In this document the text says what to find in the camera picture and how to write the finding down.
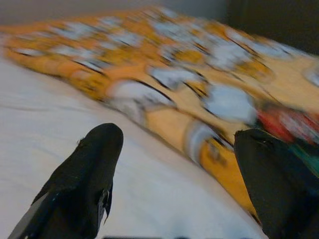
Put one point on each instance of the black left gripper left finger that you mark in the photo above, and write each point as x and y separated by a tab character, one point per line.
87	174

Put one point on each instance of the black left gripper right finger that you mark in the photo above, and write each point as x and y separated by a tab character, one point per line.
279	189

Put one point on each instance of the dark book red flower cover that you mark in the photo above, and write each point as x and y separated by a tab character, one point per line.
274	122

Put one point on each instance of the yellow cartoon egg blanket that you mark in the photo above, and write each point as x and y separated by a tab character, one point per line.
174	62

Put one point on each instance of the white quilted mattress cover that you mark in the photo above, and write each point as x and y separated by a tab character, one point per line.
49	112

